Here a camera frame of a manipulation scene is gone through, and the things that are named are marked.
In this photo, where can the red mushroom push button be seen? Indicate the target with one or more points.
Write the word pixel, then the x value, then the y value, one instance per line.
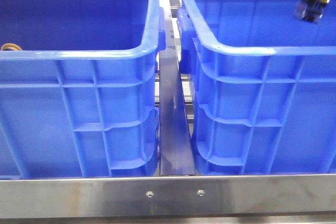
pixel 310 10

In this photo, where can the blue plastic crate right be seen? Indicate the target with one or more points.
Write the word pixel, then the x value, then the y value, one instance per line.
pixel 262 84

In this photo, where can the blue plastic crate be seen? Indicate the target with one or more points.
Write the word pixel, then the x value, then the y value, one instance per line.
pixel 262 84
pixel 77 96

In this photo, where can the blue plastic crate left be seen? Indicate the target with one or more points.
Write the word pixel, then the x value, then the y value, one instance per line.
pixel 77 96

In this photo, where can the stainless steel front rail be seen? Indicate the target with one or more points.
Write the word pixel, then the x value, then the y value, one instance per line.
pixel 167 196

